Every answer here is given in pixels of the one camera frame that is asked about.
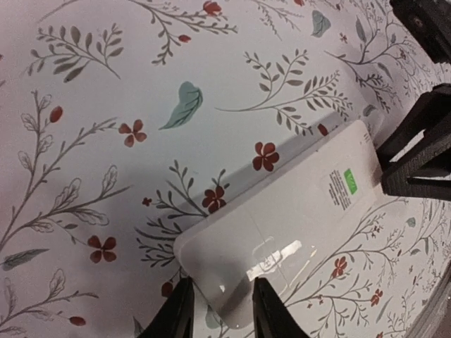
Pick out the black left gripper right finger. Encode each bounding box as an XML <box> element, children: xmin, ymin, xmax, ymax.
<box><xmin>252</xmin><ymin>277</ymin><xmax>309</xmax><ymax>338</ymax></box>

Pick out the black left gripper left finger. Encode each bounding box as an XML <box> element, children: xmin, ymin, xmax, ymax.
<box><xmin>139</xmin><ymin>277</ymin><xmax>194</xmax><ymax>338</ymax></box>

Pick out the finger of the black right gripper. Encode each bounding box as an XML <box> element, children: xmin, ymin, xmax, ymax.
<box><xmin>376</xmin><ymin>84</ymin><xmax>450</xmax><ymax>201</ymax></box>

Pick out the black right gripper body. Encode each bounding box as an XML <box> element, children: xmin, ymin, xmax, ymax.
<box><xmin>390</xmin><ymin>0</ymin><xmax>450</xmax><ymax>64</ymax></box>

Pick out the white remote control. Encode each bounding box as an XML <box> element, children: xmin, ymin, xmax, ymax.
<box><xmin>174</xmin><ymin>120</ymin><xmax>380</xmax><ymax>330</ymax></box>

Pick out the floral patterned table mat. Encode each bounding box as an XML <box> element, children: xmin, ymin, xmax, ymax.
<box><xmin>1</xmin><ymin>1</ymin><xmax>450</xmax><ymax>337</ymax></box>

